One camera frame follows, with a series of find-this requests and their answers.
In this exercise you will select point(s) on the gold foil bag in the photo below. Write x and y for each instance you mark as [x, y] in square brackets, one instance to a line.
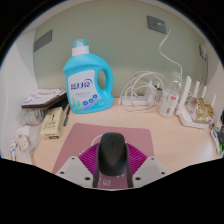
[204, 110]

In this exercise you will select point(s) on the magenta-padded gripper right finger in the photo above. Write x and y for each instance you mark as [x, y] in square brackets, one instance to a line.
[138, 161]

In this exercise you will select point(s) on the white plug-in wall adapter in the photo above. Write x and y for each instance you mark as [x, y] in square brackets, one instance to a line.
[203, 51]

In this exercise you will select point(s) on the cream small box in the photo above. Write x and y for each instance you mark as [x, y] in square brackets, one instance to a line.
[51, 123]

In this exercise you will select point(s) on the clear plastic bag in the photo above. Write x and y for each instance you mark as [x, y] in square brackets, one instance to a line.
[28, 135]

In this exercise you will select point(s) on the pink printed mouse pad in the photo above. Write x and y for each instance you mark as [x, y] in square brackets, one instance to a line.
[80, 136]

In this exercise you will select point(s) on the grey wall socket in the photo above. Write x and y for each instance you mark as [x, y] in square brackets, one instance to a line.
[156, 24]

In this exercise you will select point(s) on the white router with antennas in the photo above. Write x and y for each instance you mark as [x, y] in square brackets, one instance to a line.
[186, 115]

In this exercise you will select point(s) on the white printed packet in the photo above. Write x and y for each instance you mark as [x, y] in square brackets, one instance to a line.
[12, 150]

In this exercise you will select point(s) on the blue detergent bottle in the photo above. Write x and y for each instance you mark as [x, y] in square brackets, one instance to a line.
[83, 86]

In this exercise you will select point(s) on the black computer mouse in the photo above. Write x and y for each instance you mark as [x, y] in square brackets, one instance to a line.
[112, 155]

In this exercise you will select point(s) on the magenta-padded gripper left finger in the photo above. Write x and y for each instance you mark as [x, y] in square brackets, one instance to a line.
[85, 161]

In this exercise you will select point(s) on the white remote control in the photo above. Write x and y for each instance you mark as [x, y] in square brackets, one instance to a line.
[215, 141]

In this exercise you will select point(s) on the white power strip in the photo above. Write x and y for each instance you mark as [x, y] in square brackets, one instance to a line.
[128, 101]

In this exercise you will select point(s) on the clear plastic bottle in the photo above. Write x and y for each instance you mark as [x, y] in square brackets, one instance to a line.
[168, 101]

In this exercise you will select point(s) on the stack of booklets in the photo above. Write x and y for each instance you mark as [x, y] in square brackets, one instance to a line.
[43, 97]

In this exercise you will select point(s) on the grey wall plate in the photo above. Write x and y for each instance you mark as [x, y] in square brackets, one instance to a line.
[43, 40]

